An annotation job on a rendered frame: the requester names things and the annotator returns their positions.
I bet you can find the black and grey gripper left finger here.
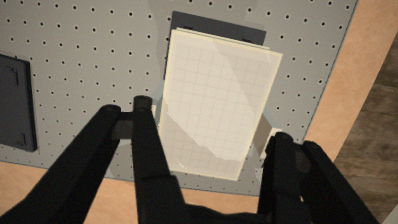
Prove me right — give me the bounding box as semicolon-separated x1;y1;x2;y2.
0;80;193;224

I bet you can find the grey perforated base plate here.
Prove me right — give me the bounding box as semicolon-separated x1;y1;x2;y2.
0;0;359;197

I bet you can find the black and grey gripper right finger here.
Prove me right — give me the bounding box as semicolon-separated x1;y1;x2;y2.
252;106;380;224

